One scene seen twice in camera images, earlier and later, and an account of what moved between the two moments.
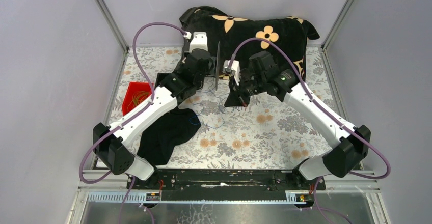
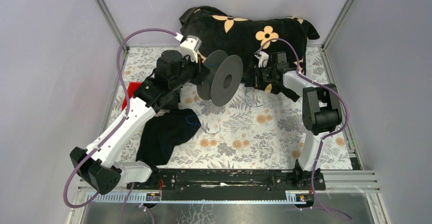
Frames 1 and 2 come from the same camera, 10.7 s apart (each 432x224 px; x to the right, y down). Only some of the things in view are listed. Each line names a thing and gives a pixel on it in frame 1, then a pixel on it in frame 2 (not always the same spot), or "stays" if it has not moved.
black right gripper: (237, 98) → (257, 82)
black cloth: (157, 143) stays
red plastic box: (136, 92) stays
